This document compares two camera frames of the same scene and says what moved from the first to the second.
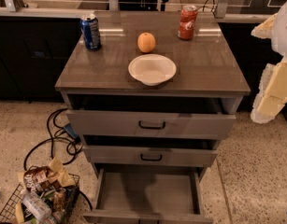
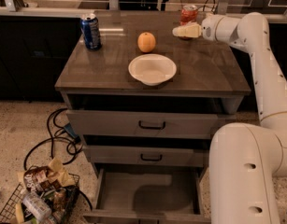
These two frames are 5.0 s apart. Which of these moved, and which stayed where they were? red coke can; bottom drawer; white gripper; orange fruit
Moved: white gripper
Stayed: orange fruit; red coke can; bottom drawer
